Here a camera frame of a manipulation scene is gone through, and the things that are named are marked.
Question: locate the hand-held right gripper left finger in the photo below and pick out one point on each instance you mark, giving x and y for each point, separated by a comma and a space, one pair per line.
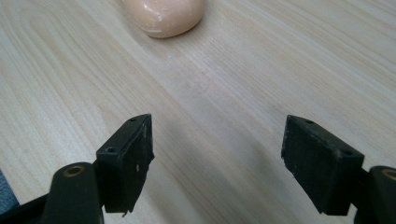
123, 168

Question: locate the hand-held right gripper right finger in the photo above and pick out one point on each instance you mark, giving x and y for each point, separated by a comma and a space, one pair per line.
317, 165

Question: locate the pink soap bar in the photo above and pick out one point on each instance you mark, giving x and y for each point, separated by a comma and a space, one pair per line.
163, 15

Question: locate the blue cloth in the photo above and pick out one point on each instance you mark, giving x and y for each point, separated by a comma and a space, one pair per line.
6, 194

